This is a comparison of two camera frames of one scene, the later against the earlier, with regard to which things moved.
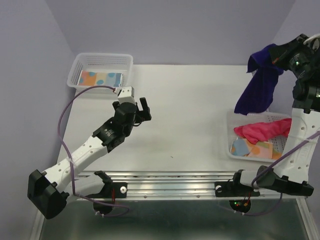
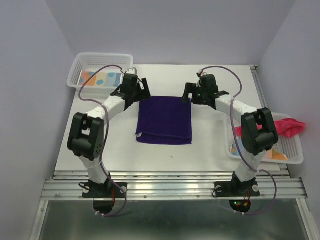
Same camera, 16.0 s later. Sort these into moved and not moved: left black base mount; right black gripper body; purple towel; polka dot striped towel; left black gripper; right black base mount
Moved: right black gripper body; left black gripper; purple towel
Not moved: right black base mount; polka dot striped towel; left black base mount
